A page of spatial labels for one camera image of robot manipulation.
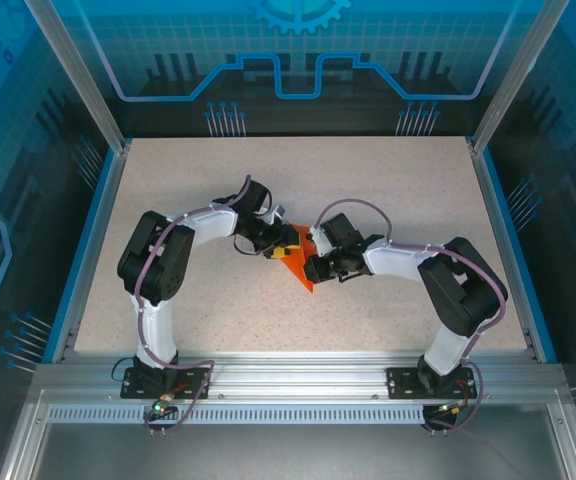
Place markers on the aluminium frame post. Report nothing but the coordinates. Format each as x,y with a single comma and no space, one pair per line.
81,75
516,75

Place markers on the aluminium mounting rail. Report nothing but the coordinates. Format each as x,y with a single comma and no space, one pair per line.
293,375

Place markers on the grey metal sheet panel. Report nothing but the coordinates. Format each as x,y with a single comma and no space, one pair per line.
288,455

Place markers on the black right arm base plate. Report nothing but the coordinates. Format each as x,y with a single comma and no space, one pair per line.
400,385

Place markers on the connector with green light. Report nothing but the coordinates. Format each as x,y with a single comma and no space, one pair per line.
160,407

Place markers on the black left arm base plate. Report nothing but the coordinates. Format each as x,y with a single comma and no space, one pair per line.
195,374

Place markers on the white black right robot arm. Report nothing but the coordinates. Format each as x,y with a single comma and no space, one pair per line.
403,262

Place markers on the connector with orange light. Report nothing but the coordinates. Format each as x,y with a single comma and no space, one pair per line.
450,409

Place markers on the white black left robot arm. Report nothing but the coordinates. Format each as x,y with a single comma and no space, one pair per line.
213,227

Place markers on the aluminium table side rail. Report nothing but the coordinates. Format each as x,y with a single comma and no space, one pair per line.
491,200
101,225

